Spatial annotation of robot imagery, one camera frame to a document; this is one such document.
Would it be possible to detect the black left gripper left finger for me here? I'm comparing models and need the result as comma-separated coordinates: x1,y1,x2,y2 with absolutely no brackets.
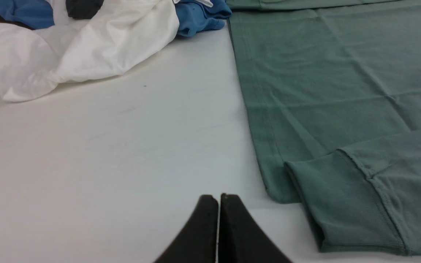
155,195,219,263

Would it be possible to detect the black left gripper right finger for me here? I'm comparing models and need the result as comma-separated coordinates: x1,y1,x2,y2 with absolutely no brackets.
218,193,291,263

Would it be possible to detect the green long sleeve shirt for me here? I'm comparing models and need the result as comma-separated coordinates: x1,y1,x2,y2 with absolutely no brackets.
227,0,421,256

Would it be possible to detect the blue garment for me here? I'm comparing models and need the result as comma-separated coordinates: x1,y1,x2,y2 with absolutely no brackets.
0,0,232,37

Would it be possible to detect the white garment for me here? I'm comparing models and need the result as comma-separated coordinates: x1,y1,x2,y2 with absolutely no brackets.
0,0,179,102

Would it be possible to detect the dark grey garment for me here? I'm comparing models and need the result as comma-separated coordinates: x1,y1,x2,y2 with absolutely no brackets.
65,0,104,20

